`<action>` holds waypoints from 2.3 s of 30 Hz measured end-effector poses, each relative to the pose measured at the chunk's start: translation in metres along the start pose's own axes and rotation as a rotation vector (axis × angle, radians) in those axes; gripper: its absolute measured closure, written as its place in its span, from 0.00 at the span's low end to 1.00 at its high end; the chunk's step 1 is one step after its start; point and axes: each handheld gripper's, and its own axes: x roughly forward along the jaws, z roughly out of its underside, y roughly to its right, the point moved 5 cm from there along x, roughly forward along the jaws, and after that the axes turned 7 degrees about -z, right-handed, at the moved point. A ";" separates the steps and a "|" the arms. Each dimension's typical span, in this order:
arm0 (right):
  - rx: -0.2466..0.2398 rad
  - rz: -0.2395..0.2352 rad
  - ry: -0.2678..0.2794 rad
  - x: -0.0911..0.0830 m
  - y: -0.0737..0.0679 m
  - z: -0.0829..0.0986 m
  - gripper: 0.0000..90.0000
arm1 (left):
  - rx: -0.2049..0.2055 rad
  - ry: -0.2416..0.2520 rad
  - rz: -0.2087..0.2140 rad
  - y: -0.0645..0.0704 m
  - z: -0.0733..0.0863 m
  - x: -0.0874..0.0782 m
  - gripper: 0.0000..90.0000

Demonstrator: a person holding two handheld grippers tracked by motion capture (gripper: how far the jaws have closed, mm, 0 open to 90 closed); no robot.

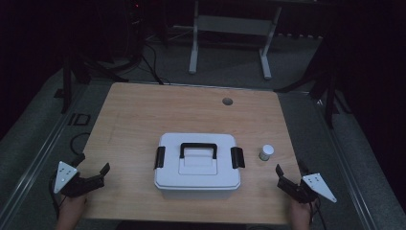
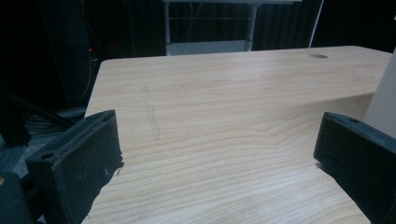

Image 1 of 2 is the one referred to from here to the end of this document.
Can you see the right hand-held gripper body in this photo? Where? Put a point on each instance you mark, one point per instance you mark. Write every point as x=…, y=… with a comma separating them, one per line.
x=295, y=191

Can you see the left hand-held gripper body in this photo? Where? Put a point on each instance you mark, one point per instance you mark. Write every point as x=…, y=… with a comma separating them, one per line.
x=83, y=186

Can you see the small white bottle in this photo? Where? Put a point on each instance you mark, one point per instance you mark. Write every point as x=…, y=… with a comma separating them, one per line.
x=266, y=150

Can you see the white plastic storage box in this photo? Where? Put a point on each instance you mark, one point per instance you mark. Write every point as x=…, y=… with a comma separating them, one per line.
x=198, y=194

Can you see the person's right hand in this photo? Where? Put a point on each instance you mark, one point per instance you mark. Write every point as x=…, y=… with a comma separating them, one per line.
x=301, y=215

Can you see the person's left hand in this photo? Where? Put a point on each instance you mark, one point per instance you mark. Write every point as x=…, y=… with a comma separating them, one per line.
x=72, y=212

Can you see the black tripod stand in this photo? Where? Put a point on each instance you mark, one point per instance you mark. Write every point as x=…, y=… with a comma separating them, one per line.
x=330, y=96
x=67, y=86

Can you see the dark equipment rack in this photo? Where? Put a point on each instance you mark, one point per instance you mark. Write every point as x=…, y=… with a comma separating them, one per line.
x=134, y=28

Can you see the white metal desk frame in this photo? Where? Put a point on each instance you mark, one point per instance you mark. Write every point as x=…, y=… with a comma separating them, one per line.
x=234, y=25

